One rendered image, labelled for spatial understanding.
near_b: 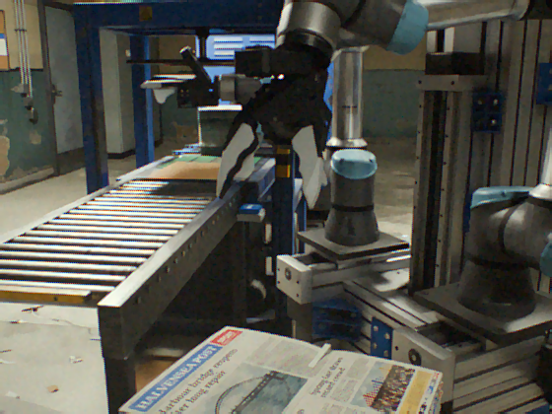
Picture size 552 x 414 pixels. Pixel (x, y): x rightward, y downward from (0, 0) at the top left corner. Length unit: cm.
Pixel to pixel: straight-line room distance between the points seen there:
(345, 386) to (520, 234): 41
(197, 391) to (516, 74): 91
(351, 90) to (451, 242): 52
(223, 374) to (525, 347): 61
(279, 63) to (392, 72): 922
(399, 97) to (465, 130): 855
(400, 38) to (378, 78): 902
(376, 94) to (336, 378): 907
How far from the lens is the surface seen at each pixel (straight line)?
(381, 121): 983
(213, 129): 317
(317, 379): 83
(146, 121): 315
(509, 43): 129
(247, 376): 84
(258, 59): 58
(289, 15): 70
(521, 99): 132
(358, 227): 146
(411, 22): 78
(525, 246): 101
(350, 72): 157
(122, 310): 119
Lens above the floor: 126
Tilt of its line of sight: 13 degrees down
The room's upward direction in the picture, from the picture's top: straight up
